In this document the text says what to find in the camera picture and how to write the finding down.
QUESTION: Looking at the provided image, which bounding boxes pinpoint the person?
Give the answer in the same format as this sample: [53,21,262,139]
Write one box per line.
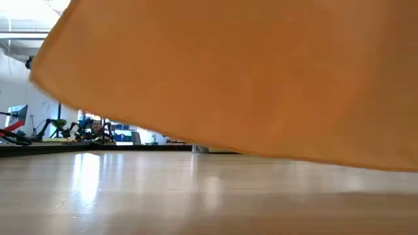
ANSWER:
[88,119,110,142]

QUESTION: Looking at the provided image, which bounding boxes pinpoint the background black robot arms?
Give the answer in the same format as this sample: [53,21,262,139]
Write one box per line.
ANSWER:
[35,117,115,143]

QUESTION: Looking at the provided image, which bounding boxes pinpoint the orange microfiber towel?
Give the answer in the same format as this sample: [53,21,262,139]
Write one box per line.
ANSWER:
[29,0,418,173]

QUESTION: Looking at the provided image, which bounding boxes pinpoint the small background monitor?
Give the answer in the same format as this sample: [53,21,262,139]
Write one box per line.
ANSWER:
[5,104,29,125]

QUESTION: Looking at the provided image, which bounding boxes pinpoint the black aluminium frame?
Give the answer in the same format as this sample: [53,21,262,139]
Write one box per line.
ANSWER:
[0,142,193,158]

